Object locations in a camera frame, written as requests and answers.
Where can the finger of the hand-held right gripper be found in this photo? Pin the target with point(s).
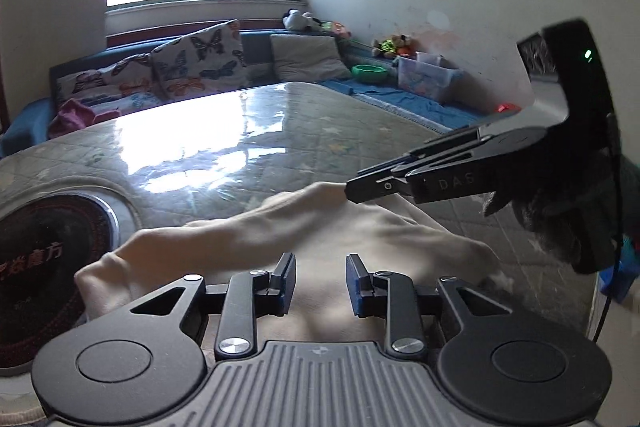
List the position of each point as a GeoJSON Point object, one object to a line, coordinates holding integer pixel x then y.
{"type": "Point", "coordinates": [450, 146]}
{"type": "Point", "coordinates": [375, 189]}

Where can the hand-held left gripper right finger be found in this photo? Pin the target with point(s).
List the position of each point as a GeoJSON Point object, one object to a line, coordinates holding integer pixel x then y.
{"type": "Point", "coordinates": [356, 294]}

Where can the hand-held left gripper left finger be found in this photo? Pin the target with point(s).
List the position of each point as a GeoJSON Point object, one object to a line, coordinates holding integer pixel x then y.
{"type": "Point", "coordinates": [286, 289]}

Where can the cream cloth garment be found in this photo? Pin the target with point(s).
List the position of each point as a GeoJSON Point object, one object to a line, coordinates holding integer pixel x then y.
{"type": "Point", "coordinates": [225, 239]}

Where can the person's right hand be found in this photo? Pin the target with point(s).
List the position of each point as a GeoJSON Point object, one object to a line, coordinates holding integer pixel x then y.
{"type": "Point", "coordinates": [542, 222]}

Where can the blue blanket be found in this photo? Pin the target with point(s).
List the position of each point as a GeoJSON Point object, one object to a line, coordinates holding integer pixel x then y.
{"type": "Point", "coordinates": [400, 104]}

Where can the small red object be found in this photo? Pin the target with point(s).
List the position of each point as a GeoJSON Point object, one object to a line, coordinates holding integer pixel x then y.
{"type": "Point", "coordinates": [506, 108]}

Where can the clear plastic storage box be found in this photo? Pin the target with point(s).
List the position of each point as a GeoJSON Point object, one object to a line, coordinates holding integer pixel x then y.
{"type": "Point", "coordinates": [425, 74]}

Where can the green plastic bowl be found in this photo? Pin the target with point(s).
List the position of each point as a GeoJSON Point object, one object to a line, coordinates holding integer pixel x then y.
{"type": "Point", "coordinates": [369, 73]}

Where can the quilted mattress in plastic wrap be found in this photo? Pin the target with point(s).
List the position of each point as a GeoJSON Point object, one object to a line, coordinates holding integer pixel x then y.
{"type": "Point", "coordinates": [280, 132]}

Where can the brown and green plush toys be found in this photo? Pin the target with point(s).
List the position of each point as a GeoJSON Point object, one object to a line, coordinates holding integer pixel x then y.
{"type": "Point", "coordinates": [395, 46]}

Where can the grey pillow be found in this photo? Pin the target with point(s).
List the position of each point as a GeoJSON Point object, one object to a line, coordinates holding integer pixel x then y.
{"type": "Point", "coordinates": [307, 57]}

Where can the colourful plush toy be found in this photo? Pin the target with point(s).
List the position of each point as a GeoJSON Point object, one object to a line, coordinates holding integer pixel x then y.
{"type": "Point", "coordinates": [334, 28]}

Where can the blue plastic object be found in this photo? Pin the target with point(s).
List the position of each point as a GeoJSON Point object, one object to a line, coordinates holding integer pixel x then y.
{"type": "Point", "coordinates": [622, 279]}

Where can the blue sofa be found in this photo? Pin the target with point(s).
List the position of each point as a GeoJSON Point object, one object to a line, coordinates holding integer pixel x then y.
{"type": "Point", "coordinates": [260, 44]}

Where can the black and white plush toy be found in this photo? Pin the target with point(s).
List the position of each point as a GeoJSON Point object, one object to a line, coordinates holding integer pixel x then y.
{"type": "Point", "coordinates": [299, 20]}

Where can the large butterfly print pillow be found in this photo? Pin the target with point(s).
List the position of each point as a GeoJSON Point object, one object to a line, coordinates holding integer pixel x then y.
{"type": "Point", "coordinates": [197, 57]}

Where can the round dark mattress label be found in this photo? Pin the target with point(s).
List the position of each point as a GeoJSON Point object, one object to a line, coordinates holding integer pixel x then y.
{"type": "Point", "coordinates": [45, 277]}

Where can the magenta cloth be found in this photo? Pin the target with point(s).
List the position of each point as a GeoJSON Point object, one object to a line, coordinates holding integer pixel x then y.
{"type": "Point", "coordinates": [72, 119]}

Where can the small butterfly print pillow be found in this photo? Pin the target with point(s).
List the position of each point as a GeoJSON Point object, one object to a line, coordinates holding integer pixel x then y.
{"type": "Point", "coordinates": [107, 79]}

